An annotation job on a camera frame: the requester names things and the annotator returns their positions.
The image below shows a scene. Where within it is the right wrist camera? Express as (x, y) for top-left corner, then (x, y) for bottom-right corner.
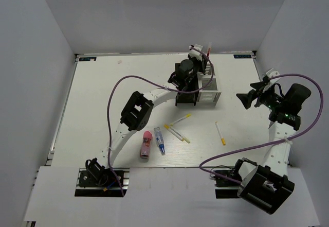
(263, 68), (280, 85)

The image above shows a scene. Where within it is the right blue table label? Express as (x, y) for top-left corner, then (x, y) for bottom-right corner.
(233, 54), (252, 59)

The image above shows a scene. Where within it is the left blue table label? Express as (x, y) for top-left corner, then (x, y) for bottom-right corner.
(79, 57), (97, 62)

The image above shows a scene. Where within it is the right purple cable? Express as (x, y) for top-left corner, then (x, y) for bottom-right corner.
(199, 73), (323, 188)

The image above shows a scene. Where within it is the yellow white pen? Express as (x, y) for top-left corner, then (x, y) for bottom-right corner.
(215, 121), (226, 146)

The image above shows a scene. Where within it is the white slotted pen holder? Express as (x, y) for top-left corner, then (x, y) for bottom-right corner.
(196, 68), (222, 106)

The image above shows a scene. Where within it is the yellow capped white marker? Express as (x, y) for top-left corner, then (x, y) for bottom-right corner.
(170, 113), (191, 126)

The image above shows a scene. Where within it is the blue correction tape pen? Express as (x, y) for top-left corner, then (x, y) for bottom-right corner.
(154, 127), (166, 155)

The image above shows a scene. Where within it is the blue table label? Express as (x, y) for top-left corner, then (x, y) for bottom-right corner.
(233, 54), (252, 59)
(79, 57), (97, 62)

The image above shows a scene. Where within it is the black slotted pen holder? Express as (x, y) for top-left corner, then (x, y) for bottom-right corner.
(173, 63), (198, 106)

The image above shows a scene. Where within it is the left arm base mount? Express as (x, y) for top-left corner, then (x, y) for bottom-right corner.
(75, 168), (123, 198)

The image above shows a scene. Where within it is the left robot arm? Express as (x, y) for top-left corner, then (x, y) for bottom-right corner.
(85, 52), (214, 186)

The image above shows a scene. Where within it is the pink glue stick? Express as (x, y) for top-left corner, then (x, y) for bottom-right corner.
(140, 131), (153, 159)

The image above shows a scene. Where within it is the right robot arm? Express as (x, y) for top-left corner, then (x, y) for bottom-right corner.
(232, 82), (311, 215)

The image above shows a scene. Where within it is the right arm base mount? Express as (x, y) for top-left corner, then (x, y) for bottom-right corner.
(210, 166), (242, 199)

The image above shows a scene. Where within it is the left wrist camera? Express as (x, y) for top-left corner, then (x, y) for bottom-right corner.
(188, 44), (203, 62)

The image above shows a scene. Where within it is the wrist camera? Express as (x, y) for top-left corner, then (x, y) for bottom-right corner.
(263, 68), (280, 85)
(188, 44), (203, 62)

